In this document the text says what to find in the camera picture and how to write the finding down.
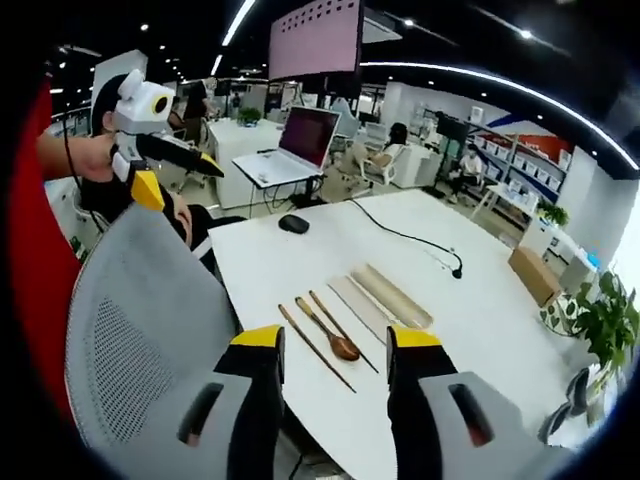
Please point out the storage shelf with white boxes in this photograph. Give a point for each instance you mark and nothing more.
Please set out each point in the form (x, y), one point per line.
(525, 160)

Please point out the small white table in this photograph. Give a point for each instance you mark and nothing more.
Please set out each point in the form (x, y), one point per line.
(505, 197)

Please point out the dark curved object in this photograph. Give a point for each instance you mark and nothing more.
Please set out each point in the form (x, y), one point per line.
(567, 405)

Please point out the white office chair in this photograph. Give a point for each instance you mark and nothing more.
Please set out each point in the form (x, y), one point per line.
(390, 167)

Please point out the white desk cabinet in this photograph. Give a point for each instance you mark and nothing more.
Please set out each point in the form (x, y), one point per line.
(235, 150)

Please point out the person's left hand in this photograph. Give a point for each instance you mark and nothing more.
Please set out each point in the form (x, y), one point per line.
(97, 157)

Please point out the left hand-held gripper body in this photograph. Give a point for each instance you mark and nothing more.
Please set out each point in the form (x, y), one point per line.
(140, 112)

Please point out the black laptop stand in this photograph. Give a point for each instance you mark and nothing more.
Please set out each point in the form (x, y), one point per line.
(305, 190)

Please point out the tan cutlery case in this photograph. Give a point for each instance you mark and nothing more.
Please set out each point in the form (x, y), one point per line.
(392, 295)

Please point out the grey mesh office chair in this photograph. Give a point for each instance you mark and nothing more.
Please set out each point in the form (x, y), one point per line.
(145, 310)

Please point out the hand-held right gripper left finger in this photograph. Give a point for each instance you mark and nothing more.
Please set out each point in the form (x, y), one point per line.
(250, 415)

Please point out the white low cabinet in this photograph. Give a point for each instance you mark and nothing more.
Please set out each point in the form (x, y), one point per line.
(560, 250)

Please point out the large hanging pink screen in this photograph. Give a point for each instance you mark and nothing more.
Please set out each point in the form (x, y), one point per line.
(315, 35)

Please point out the person's red shirt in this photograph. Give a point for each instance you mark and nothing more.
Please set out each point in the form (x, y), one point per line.
(40, 240)

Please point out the black computer mouse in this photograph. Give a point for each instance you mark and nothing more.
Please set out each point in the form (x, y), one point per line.
(293, 223)

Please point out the tan cutlery case lid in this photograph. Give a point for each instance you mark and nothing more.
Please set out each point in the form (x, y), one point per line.
(357, 307)

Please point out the large green potted plant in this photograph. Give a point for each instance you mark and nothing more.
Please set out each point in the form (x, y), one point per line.
(605, 320)

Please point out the brown wooden spoon utensil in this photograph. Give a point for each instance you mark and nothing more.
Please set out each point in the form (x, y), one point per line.
(342, 346)

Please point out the black screen on stand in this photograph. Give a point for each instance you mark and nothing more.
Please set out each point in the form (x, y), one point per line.
(452, 127)

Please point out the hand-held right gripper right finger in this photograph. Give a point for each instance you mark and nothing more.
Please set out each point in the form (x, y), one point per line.
(425, 400)

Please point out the white open laptop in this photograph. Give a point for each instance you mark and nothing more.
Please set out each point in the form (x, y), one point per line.
(305, 137)

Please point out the brown wooden chopstick utensil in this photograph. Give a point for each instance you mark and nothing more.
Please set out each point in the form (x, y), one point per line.
(315, 345)
(345, 332)

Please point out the small green potted plant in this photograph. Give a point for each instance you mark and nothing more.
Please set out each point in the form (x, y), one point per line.
(249, 116)
(554, 212)

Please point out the brown cardboard box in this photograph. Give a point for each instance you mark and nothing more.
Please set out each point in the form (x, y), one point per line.
(532, 272)

